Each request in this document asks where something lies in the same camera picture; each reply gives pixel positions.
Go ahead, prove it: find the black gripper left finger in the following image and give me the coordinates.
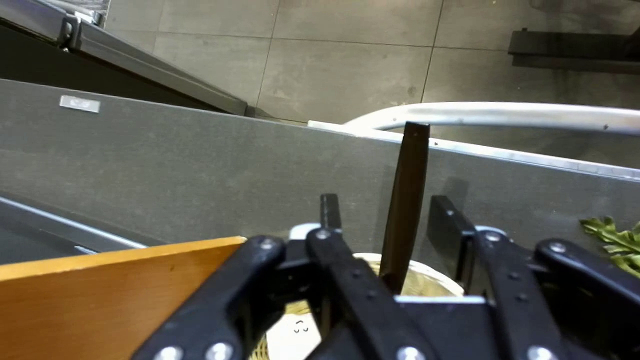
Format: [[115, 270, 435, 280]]
[[132, 193, 429, 360]]

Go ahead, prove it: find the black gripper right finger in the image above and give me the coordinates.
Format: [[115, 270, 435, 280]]
[[427, 194, 640, 360]]

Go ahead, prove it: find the orange toy carrot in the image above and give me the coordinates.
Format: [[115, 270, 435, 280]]
[[579, 214, 640, 280]]

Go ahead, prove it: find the white wicker basket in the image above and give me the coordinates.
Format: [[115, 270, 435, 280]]
[[257, 251, 467, 360]]

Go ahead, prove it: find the white label sticker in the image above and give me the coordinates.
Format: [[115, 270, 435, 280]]
[[56, 94, 105, 117]]

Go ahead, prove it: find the dark metal floor frame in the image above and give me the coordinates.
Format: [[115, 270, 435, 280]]
[[506, 26, 640, 77]]

